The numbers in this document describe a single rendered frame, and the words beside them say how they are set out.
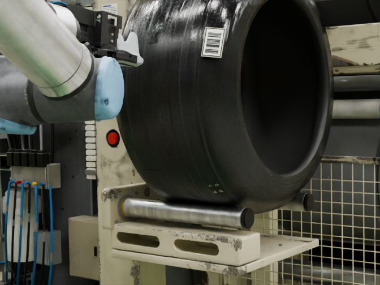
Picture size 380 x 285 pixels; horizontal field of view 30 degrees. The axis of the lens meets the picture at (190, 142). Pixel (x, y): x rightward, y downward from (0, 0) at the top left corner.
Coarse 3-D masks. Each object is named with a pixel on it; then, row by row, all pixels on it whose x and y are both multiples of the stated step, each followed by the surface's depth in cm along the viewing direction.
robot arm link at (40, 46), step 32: (0, 0) 80; (32, 0) 85; (0, 32) 84; (32, 32) 86; (64, 32) 92; (32, 64) 90; (64, 64) 93; (96, 64) 99; (32, 96) 102; (64, 96) 97; (96, 96) 98
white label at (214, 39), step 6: (210, 30) 138; (216, 30) 138; (222, 30) 138; (204, 36) 138; (210, 36) 138; (216, 36) 138; (222, 36) 137; (204, 42) 138; (210, 42) 138; (216, 42) 137; (222, 42) 137; (204, 48) 138; (210, 48) 137; (216, 48) 137; (222, 48) 137; (204, 54) 137; (210, 54) 137; (216, 54) 137
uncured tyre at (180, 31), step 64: (192, 0) 143; (256, 0) 146; (192, 64) 138; (256, 64) 192; (320, 64) 174; (128, 128) 150; (192, 128) 140; (256, 128) 192; (320, 128) 172; (192, 192) 152; (256, 192) 150
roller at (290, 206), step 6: (294, 198) 172; (300, 198) 171; (306, 198) 170; (312, 198) 172; (288, 204) 173; (294, 204) 172; (300, 204) 171; (306, 204) 170; (312, 204) 172; (300, 210) 172; (306, 210) 171
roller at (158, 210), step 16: (128, 208) 166; (144, 208) 163; (160, 208) 161; (176, 208) 158; (192, 208) 156; (208, 208) 153; (224, 208) 151; (240, 208) 149; (208, 224) 154; (224, 224) 151; (240, 224) 148
